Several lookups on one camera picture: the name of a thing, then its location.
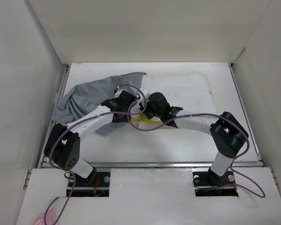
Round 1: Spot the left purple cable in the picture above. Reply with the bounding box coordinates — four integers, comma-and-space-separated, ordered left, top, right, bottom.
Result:
44, 84, 143, 222

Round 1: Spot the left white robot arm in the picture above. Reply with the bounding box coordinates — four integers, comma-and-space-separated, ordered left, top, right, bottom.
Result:
44, 90, 140, 186

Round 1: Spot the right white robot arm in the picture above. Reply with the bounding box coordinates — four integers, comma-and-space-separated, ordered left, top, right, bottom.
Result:
144, 92, 248, 187

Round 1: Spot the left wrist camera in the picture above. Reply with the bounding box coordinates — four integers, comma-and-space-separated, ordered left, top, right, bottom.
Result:
114, 86, 125, 98

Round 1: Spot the grey pillowcase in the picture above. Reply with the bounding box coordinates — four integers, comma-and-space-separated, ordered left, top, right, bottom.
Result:
51, 72, 146, 124

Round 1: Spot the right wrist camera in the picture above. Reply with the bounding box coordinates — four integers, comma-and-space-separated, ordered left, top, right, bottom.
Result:
137, 87, 150, 106

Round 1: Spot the aluminium front rail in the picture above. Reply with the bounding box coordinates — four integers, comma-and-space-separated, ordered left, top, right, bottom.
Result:
38, 161, 264, 169

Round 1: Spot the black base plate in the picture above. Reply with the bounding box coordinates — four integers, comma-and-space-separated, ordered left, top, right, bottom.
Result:
192, 171, 238, 197
64, 172, 111, 197

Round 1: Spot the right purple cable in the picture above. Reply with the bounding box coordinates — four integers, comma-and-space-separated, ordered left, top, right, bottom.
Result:
130, 112, 266, 199

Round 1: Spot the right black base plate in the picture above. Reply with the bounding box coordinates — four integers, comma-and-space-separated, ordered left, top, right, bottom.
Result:
192, 171, 238, 197

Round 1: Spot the purple cable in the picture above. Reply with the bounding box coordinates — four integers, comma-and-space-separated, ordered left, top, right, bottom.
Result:
44, 84, 143, 222
130, 112, 266, 199

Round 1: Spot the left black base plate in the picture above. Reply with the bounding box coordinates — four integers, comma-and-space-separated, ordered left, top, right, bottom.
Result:
64, 172, 111, 197

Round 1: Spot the white pillow yellow edge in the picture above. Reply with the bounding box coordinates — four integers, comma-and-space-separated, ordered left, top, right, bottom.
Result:
141, 73, 217, 122

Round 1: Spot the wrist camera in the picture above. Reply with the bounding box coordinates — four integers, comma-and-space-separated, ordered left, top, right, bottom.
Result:
137, 87, 150, 106
114, 86, 125, 98

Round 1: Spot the white foam front board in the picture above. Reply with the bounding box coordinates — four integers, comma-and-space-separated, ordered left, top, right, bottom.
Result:
17, 167, 281, 225

